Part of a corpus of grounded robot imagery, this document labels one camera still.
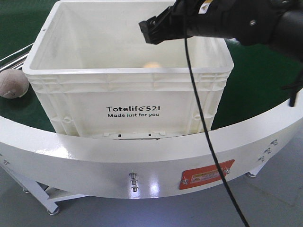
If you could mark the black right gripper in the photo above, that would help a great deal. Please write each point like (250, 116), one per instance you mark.
(248, 21)

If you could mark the yellow plush ball toy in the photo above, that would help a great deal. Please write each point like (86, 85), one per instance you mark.
(152, 64)

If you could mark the white plastic tote box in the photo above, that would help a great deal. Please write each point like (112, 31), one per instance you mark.
(86, 68)

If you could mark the grey-brown plush ball toy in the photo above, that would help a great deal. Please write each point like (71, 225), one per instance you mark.
(13, 84)

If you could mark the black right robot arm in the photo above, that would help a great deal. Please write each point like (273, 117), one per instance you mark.
(287, 37)

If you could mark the red warning label plate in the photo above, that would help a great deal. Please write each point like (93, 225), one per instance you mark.
(199, 176)

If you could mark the metal conveyor rollers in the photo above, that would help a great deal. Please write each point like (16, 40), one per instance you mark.
(16, 59)

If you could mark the white curved conveyor frame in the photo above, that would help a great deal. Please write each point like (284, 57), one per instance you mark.
(55, 167)

